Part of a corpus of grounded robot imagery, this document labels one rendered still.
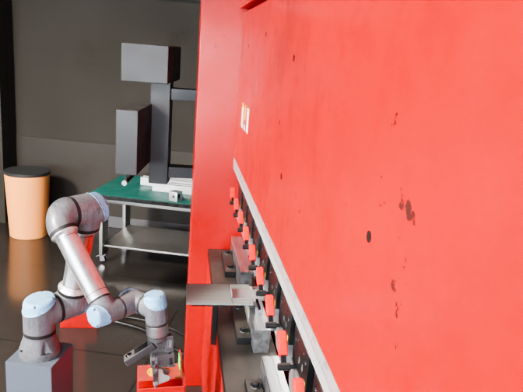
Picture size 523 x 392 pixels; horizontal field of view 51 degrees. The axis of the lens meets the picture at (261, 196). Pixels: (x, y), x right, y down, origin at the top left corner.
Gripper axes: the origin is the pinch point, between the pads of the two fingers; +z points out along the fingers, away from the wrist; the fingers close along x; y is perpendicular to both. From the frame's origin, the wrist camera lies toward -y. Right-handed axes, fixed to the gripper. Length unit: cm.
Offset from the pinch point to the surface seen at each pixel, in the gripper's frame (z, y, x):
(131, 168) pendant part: -50, -3, 133
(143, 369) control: 0.6, -3.6, 11.9
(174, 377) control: 1.6, 7.4, 5.6
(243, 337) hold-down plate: -8.6, 34.1, 9.9
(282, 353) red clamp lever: -47, 29, -64
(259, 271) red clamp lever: -49, 33, -21
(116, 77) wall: -82, -13, 416
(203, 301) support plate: -19.4, 21.0, 22.4
